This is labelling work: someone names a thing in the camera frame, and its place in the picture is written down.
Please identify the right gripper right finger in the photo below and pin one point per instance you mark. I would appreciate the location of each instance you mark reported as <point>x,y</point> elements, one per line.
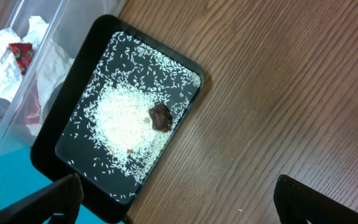
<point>299,204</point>

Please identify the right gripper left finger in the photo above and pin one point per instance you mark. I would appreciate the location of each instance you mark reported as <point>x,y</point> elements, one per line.
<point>58,202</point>

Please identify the red snack wrapper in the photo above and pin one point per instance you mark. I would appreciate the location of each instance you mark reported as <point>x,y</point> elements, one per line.
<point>30,112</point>

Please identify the white rice pile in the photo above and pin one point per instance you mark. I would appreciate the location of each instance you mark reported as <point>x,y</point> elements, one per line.
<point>109,138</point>

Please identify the dark brown food scrap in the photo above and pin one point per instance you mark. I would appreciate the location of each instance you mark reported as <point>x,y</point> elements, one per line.
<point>161,118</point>

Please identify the black waste tray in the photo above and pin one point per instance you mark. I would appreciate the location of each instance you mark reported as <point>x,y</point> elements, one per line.
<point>43,154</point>

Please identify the teal serving tray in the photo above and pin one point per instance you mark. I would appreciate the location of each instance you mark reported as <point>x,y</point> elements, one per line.
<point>18,177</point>

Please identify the clear plastic bin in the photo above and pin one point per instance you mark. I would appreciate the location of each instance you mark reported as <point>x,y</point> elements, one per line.
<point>69,22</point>

